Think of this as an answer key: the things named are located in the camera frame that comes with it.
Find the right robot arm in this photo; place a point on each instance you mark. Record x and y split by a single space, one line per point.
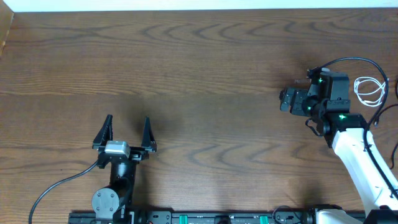
327 104

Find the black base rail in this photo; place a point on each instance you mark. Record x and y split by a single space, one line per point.
167 217

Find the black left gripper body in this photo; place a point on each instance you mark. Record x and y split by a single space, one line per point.
135 155

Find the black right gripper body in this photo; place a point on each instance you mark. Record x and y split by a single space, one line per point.
297 107

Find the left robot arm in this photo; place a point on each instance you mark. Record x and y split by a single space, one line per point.
111 203

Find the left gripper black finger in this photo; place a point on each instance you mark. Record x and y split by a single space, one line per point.
148 140
105 134

